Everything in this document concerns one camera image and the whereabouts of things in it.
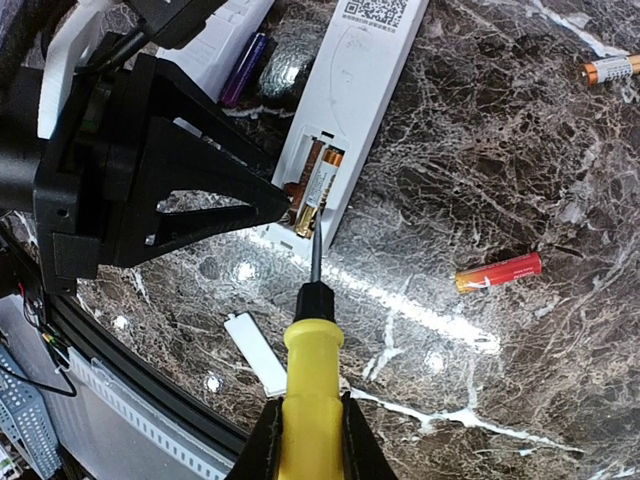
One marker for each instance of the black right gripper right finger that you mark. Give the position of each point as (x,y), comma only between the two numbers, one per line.
(363,458)

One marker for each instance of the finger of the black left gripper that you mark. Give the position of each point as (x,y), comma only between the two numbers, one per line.
(210,105)

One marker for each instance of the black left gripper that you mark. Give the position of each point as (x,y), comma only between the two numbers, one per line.
(105,193)

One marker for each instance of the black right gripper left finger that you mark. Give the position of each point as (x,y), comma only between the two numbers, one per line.
(260,457)

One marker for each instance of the yellow handled screwdriver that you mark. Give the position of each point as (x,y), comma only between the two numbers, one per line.
(311,444)

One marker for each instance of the white remote control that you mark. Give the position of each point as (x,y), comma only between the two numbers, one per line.
(209,58)

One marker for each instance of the purple AAA battery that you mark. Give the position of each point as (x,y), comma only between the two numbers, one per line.
(242,70)

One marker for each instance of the long white battery cover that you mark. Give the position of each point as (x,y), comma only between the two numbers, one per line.
(258,353)

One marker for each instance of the gold white AAA battery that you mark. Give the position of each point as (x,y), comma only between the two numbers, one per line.
(318,190)

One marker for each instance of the white air conditioner remote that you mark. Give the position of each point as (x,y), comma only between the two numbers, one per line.
(354,75)

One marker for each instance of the red AAA battery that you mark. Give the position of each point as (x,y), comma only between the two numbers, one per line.
(498,273)

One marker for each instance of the blue perforated metal basket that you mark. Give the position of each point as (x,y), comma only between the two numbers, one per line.
(25,421)

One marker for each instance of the white slotted cable duct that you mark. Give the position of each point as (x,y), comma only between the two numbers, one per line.
(159,448)

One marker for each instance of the black front rail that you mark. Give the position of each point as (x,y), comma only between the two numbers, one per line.
(94,341)

